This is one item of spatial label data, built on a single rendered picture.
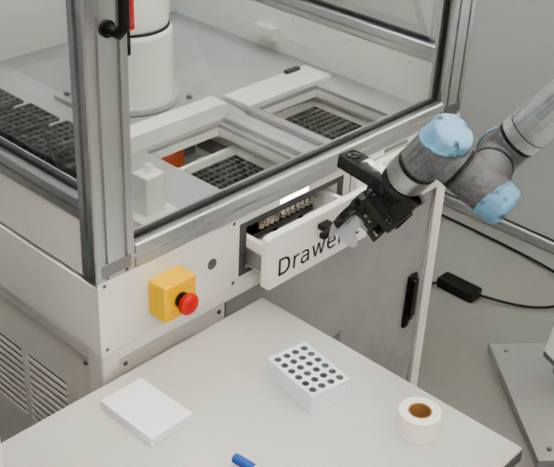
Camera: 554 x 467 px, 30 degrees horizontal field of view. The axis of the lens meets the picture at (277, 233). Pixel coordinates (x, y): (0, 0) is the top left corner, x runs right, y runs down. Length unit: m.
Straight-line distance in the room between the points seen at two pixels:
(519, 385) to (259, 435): 1.48
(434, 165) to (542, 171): 2.01
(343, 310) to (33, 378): 0.70
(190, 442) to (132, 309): 0.26
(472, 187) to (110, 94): 0.59
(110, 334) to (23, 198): 0.27
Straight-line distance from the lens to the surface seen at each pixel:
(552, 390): 3.05
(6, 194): 1.83
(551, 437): 2.90
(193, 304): 1.76
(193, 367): 1.81
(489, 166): 1.71
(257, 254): 1.90
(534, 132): 1.77
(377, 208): 1.80
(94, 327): 1.75
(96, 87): 1.55
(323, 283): 2.20
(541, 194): 3.71
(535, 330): 3.34
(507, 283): 3.54
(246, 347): 1.86
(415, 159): 1.70
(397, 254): 2.40
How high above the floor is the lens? 1.89
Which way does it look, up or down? 31 degrees down
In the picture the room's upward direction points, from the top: 3 degrees clockwise
